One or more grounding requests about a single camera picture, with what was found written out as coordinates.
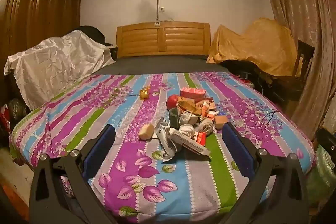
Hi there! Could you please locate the red carton box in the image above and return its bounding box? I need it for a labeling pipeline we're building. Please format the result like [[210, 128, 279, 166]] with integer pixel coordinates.
[[180, 88, 206, 98]]

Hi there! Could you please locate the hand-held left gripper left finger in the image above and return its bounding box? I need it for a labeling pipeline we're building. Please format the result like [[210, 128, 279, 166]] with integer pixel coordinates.
[[28, 124, 116, 224]]

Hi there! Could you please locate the orange white packet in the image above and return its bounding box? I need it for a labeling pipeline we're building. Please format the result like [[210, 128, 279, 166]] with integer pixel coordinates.
[[202, 106, 218, 119]]

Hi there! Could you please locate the beige patterned curtain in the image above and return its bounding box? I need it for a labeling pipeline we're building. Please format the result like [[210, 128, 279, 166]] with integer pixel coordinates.
[[262, 0, 336, 140]]

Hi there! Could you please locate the crumpled white paper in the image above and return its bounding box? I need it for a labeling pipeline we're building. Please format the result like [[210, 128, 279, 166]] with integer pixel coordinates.
[[153, 118, 181, 163]]

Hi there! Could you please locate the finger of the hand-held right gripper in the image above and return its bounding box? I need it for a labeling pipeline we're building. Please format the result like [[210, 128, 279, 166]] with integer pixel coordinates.
[[316, 128, 336, 151]]

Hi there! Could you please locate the brown wooden wardrobe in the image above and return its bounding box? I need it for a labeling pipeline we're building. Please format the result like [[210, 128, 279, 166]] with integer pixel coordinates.
[[0, 0, 84, 77]]

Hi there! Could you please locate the golden brown carton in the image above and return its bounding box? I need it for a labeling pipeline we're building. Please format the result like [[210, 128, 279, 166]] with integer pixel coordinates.
[[177, 97, 202, 114]]

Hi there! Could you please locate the dark wooden chair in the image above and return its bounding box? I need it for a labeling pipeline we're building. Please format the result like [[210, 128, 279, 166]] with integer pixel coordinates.
[[273, 40, 315, 101]]

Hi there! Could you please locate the yellow cover cloth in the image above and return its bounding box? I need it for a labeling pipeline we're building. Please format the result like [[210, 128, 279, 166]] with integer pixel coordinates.
[[207, 18, 298, 76]]

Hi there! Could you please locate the orange printed packet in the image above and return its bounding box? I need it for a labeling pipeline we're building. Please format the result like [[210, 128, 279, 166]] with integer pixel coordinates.
[[196, 98, 214, 109]]

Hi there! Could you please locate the golden crumpled wrapper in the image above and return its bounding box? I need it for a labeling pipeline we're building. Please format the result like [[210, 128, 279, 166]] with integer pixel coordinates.
[[139, 86, 151, 100]]

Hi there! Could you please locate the dark bag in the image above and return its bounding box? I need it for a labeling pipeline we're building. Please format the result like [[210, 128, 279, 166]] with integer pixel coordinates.
[[7, 98, 28, 119]]

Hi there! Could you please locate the floral striped bedsheet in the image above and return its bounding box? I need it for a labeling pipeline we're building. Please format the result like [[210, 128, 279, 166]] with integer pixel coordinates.
[[9, 72, 315, 224]]

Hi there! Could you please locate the brown block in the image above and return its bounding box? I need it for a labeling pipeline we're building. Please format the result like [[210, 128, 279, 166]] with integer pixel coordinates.
[[215, 115, 228, 130]]

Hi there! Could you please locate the long white carton box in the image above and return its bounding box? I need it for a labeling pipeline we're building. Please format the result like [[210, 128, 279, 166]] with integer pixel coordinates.
[[169, 128, 212, 157]]

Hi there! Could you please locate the wooden headboard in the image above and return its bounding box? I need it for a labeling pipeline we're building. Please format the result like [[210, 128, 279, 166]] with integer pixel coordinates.
[[116, 21, 211, 59]]

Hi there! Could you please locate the red apple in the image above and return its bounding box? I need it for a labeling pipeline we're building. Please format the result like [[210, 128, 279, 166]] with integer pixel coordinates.
[[166, 95, 181, 111]]

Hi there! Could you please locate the black clothing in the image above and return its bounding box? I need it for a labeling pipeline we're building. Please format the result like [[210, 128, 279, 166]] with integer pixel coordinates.
[[76, 26, 113, 46]]

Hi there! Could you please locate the red plastic bag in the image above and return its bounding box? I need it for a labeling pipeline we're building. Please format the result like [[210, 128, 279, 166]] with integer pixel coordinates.
[[0, 105, 11, 135]]

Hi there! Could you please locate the white satin cover cloth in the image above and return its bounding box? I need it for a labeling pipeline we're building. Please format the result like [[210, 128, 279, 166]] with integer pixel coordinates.
[[4, 30, 116, 110]]

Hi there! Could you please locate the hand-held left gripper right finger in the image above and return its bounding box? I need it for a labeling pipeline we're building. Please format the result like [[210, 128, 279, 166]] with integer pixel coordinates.
[[221, 122, 308, 224]]

